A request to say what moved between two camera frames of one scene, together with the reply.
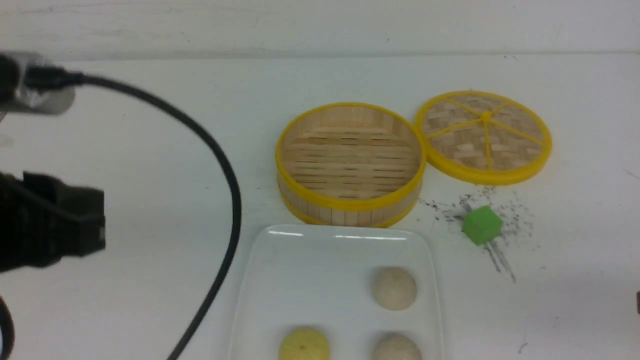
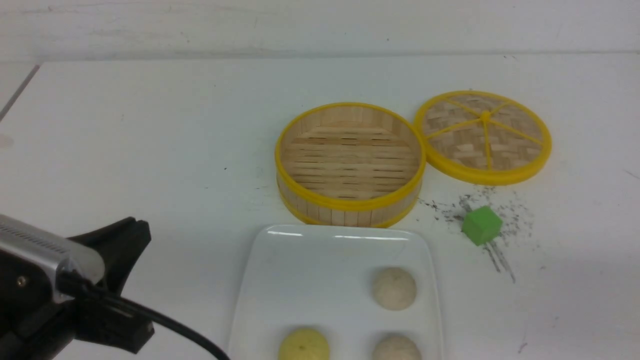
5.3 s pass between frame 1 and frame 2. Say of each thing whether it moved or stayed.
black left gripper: moved
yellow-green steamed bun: stayed
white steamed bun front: stayed
